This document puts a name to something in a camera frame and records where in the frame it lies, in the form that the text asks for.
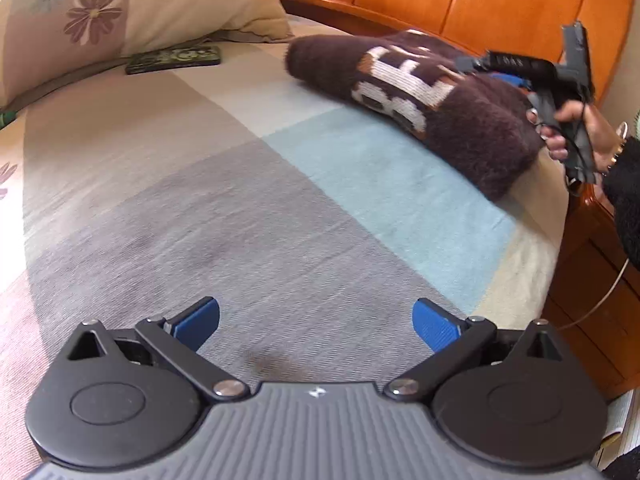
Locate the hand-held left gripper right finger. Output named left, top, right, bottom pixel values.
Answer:
left=385, top=298, right=576, bottom=403

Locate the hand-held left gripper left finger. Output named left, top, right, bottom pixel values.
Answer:
left=60, top=296, right=251, bottom=403

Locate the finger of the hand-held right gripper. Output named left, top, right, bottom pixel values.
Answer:
left=454, top=50, right=557, bottom=83
left=490, top=73, right=533, bottom=92

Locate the brown fuzzy sweater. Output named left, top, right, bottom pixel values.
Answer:
left=285, top=30, right=547, bottom=202

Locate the person's right forearm dark sleeve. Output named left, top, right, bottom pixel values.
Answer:
left=600, top=135, right=640, bottom=273

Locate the person's right hand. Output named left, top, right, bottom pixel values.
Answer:
left=525, top=101, right=625, bottom=176

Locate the wooden headboard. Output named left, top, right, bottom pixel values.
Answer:
left=260, top=0, right=636, bottom=111

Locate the wooden bedside cabinet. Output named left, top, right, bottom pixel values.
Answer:
left=542, top=180, right=640, bottom=401

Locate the dark patterned flat case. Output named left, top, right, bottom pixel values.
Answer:
left=125, top=45, right=222, bottom=76

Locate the floral patchwork pillow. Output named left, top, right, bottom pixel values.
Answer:
left=0, top=0, right=296, bottom=108

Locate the beaded bracelet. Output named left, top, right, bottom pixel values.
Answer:
left=605, top=121, right=630, bottom=177

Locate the thin white cable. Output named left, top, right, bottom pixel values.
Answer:
left=557, top=255, right=633, bottom=332

